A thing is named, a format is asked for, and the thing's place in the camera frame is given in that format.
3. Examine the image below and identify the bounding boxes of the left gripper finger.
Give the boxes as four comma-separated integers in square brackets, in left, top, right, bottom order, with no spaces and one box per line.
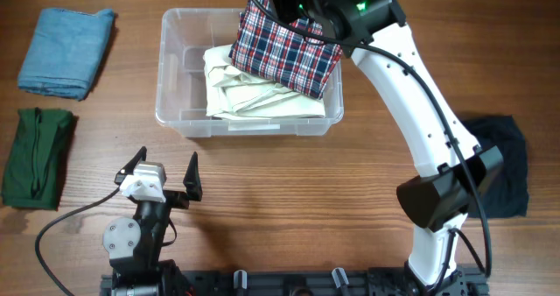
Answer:
[183,152,201,192]
[117,146,147,176]

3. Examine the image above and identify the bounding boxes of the red plaid cloth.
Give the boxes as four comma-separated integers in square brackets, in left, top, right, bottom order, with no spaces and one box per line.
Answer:
[229,1,342,99]

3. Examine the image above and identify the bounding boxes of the cream cloth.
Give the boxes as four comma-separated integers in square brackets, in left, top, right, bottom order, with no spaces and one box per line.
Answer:
[203,45,326,120]

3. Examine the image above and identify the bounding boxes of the dark green cloth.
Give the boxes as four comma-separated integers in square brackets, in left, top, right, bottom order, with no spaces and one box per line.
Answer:
[1,108,74,210]

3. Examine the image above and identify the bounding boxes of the clear plastic storage container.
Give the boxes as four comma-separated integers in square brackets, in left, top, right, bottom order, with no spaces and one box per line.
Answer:
[155,8,344,137]

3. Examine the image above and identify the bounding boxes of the light blue cloth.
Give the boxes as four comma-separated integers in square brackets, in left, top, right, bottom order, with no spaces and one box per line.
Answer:
[17,8,115,101]

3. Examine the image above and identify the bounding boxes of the black cloth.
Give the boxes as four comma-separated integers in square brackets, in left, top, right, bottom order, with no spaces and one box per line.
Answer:
[463,116,529,219]

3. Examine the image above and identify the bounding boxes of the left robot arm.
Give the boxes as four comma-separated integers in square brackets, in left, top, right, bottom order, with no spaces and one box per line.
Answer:
[100,147,203,296]

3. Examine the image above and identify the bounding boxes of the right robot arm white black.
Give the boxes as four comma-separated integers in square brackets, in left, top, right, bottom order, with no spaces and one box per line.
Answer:
[271,0,503,293]

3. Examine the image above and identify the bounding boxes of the white label sticker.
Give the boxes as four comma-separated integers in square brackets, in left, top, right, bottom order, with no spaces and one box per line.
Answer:
[228,123,281,131]

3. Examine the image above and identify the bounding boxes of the right black camera cable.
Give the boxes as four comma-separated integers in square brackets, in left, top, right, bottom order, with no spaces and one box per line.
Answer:
[240,0,494,279]

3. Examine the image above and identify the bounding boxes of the black camera cable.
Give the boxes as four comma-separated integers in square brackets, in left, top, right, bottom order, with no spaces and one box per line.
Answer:
[34,187,122,296]
[240,0,494,279]

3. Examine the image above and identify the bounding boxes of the left black camera cable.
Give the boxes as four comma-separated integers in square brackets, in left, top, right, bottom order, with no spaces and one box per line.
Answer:
[34,187,122,296]

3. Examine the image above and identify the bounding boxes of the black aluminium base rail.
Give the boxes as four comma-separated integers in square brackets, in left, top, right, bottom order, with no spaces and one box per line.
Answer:
[99,265,490,296]

